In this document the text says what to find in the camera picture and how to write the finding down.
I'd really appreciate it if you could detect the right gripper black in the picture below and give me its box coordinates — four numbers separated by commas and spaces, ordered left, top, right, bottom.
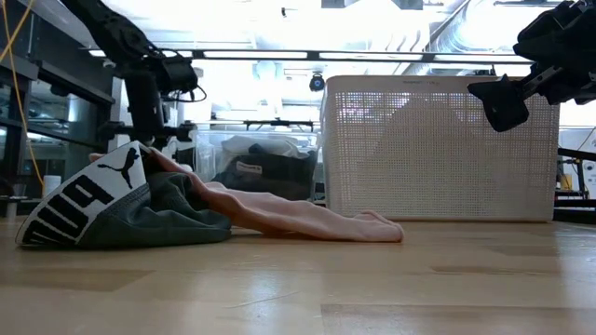
467, 18, 596, 133

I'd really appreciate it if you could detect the grey Puma underwear white waistband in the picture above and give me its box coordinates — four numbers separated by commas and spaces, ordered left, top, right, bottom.
15, 140, 233, 248

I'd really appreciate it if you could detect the white perforated laundry basket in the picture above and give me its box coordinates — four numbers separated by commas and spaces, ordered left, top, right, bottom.
319, 74, 561, 223

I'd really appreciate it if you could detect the white device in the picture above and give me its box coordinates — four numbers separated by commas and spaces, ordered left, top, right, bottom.
581, 160, 596, 199

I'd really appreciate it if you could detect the black rack bar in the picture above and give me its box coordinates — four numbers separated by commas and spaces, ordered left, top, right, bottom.
244, 119, 316, 134

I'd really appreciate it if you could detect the pink cloth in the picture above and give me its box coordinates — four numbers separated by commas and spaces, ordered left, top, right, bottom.
88, 147, 405, 244

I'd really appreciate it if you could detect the clear plastic storage bin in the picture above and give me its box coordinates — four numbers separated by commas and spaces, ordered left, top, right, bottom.
191, 128, 323, 206

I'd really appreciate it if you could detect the black framed glass partition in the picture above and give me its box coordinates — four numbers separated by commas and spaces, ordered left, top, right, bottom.
0, 0, 116, 206

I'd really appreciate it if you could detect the white paper roll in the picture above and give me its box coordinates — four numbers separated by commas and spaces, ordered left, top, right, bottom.
42, 175, 62, 198

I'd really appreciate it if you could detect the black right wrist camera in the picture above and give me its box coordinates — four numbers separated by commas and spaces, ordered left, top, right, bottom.
516, 0, 596, 44

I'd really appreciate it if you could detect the black table frame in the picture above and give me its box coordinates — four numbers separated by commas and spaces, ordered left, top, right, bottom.
552, 147, 596, 224

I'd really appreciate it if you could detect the black overhead frame bar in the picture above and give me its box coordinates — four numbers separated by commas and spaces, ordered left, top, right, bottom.
190, 48, 535, 65

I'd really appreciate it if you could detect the yellow hanging cable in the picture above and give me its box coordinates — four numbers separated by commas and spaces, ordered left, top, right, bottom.
0, 0, 47, 188

